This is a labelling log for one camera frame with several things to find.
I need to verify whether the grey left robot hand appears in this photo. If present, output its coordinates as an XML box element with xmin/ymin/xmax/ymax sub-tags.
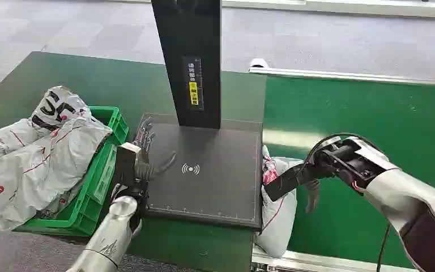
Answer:
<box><xmin>132</xmin><ymin>117</ymin><xmax>178</xmax><ymax>182</ymax></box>

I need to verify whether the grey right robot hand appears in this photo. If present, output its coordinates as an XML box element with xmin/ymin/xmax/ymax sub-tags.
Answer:
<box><xmin>302</xmin><ymin>177</ymin><xmax>321</xmax><ymax>214</ymax></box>

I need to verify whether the white parcel bag red print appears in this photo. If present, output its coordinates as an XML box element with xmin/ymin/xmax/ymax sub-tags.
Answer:
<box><xmin>255</xmin><ymin>145</ymin><xmax>305</xmax><ymax>260</ymax></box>

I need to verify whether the green plastic crate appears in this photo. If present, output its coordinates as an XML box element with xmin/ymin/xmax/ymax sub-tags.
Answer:
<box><xmin>0</xmin><ymin>105</ymin><xmax>130</xmax><ymax>237</ymax></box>

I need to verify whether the green conveyor belt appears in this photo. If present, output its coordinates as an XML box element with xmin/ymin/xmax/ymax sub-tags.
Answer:
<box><xmin>262</xmin><ymin>75</ymin><xmax>435</xmax><ymax>270</ymax></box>

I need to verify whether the black yellow warning label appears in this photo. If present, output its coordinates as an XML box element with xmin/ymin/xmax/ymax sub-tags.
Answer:
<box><xmin>182</xmin><ymin>56</ymin><xmax>204</xmax><ymax>112</ymax></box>

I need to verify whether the large grey parcel bag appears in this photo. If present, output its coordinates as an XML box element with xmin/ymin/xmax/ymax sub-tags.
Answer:
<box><xmin>0</xmin><ymin>115</ymin><xmax>113</xmax><ymax>232</ymax></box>

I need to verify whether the grey parcel bag black print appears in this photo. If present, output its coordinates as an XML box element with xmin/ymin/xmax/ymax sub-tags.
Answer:
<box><xmin>29</xmin><ymin>86</ymin><xmax>92</xmax><ymax>133</ymax></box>

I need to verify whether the black scanner column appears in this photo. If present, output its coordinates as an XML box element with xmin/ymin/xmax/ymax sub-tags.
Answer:
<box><xmin>151</xmin><ymin>0</ymin><xmax>223</xmax><ymax>130</ymax></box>

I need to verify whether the grey parcel bag red logo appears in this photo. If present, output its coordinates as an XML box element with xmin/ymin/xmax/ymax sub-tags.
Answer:
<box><xmin>0</xmin><ymin>118</ymin><xmax>42</xmax><ymax>171</ymax></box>

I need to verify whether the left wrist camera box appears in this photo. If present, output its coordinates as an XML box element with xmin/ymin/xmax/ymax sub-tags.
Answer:
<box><xmin>113</xmin><ymin>142</ymin><xmax>142</xmax><ymax>188</ymax></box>

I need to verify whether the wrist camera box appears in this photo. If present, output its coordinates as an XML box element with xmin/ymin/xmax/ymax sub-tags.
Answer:
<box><xmin>113</xmin><ymin>142</ymin><xmax>142</xmax><ymax>188</ymax></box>
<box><xmin>263</xmin><ymin>163</ymin><xmax>310</xmax><ymax>203</ymax></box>

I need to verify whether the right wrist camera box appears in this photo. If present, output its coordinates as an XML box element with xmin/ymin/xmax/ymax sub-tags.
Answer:
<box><xmin>263</xmin><ymin>163</ymin><xmax>310</xmax><ymax>203</ymax></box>

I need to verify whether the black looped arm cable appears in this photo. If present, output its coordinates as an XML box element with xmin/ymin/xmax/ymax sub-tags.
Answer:
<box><xmin>300</xmin><ymin>133</ymin><xmax>384</xmax><ymax>177</ymax></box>

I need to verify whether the black scanner base plate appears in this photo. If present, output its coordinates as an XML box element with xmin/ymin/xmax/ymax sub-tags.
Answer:
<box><xmin>138</xmin><ymin>113</ymin><xmax>263</xmax><ymax>231</ymax></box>

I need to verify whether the short silver conveyor rail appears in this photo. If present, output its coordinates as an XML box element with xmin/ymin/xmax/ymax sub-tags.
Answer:
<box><xmin>250</xmin><ymin>245</ymin><xmax>419</xmax><ymax>272</ymax></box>

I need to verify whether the black hanging arm cable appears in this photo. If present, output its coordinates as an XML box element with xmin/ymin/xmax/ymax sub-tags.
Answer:
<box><xmin>376</xmin><ymin>224</ymin><xmax>391</xmax><ymax>272</ymax></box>

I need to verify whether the long silver conveyor rail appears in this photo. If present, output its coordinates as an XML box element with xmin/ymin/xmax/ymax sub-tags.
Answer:
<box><xmin>248</xmin><ymin>58</ymin><xmax>435</xmax><ymax>87</ymax></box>

